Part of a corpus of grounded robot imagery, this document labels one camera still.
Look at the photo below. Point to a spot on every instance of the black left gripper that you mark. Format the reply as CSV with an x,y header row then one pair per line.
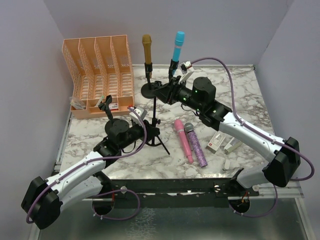
x,y
152,130

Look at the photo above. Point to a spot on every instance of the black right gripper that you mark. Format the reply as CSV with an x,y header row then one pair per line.
x,y
170,91

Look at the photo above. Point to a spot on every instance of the black mini tripod stand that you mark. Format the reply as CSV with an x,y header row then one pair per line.
x,y
155,122

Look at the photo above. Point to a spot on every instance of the black mic stand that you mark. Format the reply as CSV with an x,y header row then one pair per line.
x,y
147,90
172,68
111,117

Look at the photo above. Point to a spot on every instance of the pink microphone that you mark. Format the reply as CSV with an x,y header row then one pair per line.
x,y
179,127

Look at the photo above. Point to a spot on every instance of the gold microphone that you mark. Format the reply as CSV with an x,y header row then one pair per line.
x,y
147,42

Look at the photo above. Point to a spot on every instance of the blue microphone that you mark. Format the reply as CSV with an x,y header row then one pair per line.
x,y
178,43

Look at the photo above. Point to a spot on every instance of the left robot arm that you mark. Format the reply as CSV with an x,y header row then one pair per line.
x,y
45,199

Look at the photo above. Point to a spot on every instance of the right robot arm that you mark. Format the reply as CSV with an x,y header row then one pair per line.
x,y
280,154

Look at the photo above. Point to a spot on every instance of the purple glitter microphone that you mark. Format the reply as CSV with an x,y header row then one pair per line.
x,y
195,144

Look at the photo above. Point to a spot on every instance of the red white small card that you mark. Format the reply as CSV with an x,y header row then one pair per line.
x,y
113,106

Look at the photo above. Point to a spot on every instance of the white red small box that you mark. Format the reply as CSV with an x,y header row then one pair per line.
x,y
215,142

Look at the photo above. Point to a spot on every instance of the orange plastic file organizer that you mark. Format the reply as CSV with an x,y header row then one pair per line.
x,y
100,66

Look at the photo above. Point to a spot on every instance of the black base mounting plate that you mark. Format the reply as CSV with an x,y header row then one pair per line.
x,y
171,193

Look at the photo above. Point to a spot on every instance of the clear plastic bag of parts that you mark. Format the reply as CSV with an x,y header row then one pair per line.
x,y
76,103

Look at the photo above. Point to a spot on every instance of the white charger adapter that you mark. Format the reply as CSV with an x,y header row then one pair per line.
x,y
233,144

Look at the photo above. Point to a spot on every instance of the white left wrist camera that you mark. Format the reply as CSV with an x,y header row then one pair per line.
x,y
137,115

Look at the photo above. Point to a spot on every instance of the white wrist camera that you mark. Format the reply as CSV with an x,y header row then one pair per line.
x,y
187,70
137,115

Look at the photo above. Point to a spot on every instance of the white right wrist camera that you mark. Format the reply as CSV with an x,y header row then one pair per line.
x,y
187,70

